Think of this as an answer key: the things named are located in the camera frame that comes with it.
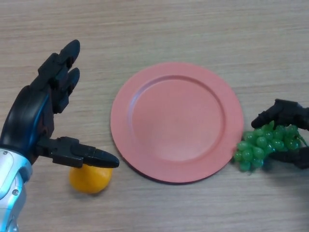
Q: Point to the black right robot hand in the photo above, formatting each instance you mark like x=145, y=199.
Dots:
x=283, y=112

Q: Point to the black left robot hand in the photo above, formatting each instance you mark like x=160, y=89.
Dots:
x=26, y=113

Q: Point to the green grapes bunch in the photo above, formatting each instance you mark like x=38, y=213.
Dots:
x=260, y=147

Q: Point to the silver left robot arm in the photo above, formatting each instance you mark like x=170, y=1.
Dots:
x=10, y=191

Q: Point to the pink round plate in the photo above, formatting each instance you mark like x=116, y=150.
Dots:
x=177, y=122

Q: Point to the yellow orange pear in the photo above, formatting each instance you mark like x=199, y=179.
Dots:
x=90, y=180

